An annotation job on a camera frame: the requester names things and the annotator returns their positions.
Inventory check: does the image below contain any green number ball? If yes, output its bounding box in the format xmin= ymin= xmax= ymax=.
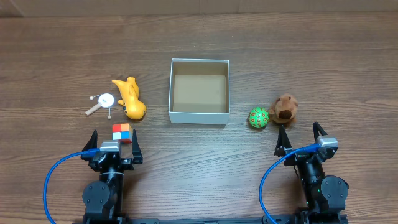
xmin=248 ymin=107 xmax=269 ymax=128

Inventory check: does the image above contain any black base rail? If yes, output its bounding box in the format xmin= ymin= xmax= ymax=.
xmin=72 ymin=213 xmax=349 ymax=224

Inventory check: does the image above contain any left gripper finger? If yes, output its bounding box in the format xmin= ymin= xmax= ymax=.
xmin=81 ymin=130 xmax=98 ymax=161
xmin=132 ymin=129 xmax=143 ymax=164

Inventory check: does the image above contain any right blue cable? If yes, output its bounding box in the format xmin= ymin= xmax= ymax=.
xmin=258 ymin=143 xmax=322 ymax=224

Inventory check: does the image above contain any brown plush capybara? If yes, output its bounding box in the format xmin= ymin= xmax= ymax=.
xmin=268 ymin=93 xmax=299 ymax=125

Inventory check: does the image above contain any white wooden rattle drum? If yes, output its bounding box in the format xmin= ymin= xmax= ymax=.
xmin=85 ymin=93 xmax=114 ymax=120

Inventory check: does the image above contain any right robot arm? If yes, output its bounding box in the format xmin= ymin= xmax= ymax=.
xmin=273 ymin=122 xmax=349 ymax=223

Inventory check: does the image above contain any blue cable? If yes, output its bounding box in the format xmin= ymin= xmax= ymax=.
xmin=42 ymin=148 xmax=102 ymax=224
xmin=258 ymin=143 xmax=322 ymax=224

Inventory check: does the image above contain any colourful puzzle cube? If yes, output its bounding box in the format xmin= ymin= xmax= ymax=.
xmin=112 ymin=123 xmax=132 ymax=144

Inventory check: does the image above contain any left blue cable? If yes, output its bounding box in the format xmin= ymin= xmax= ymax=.
xmin=42 ymin=148 xmax=102 ymax=224

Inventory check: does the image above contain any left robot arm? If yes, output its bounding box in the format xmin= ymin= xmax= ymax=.
xmin=81 ymin=131 xmax=143 ymax=223

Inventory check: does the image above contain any white cardboard box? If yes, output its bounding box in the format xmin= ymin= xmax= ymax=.
xmin=168 ymin=58 xmax=230 ymax=125

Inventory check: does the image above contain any yellow rubber whale toy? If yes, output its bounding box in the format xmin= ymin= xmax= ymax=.
xmin=112 ymin=77 xmax=146 ymax=120

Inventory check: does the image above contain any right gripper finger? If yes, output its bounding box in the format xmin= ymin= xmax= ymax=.
xmin=274 ymin=125 xmax=293 ymax=157
xmin=313 ymin=122 xmax=328 ymax=142

